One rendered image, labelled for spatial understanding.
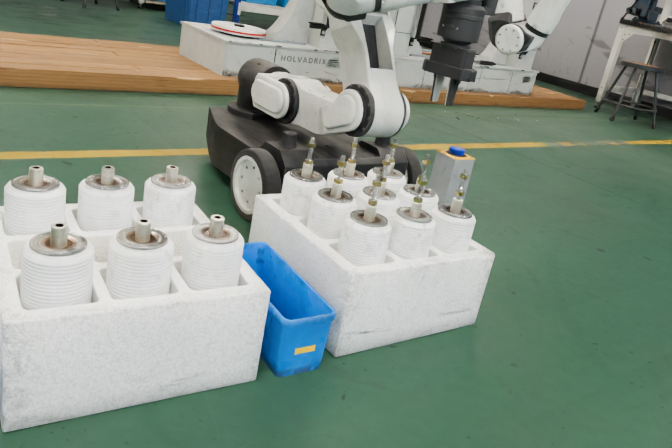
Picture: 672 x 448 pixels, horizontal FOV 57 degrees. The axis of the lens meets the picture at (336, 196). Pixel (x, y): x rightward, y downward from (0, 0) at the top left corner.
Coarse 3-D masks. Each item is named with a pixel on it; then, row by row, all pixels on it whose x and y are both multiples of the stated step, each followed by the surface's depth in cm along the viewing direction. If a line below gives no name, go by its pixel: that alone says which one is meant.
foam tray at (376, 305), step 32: (256, 224) 142; (288, 224) 130; (288, 256) 131; (320, 256) 121; (448, 256) 129; (480, 256) 132; (320, 288) 121; (352, 288) 114; (384, 288) 119; (416, 288) 124; (448, 288) 130; (480, 288) 137; (352, 320) 117; (384, 320) 122; (416, 320) 128; (448, 320) 135; (352, 352) 121
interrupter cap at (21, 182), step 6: (12, 180) 105; (18, 180) 106; (24, 180) 107; (48, 180) 108; (54, 180) 109; (12, 186) 104; (18, 186) 103; (24, 186) 104; (30, 186) 105; (36, 186) 106; (42, 186) 106; (48, 186) 106; (54, 186) 106
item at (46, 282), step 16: (32, 256) 85; (48, 256) 85; (64, 256) 86; (80, 256) 87; (32, 272) 85; (48, 272) 85; (64, 272) 85; (80, 272) 87; (32, 288) 86; (48, 288) 85; (64, 288) 86; (80, 288) 88; (32, 304) 87; (48, 304) 86; (64, 304) 87
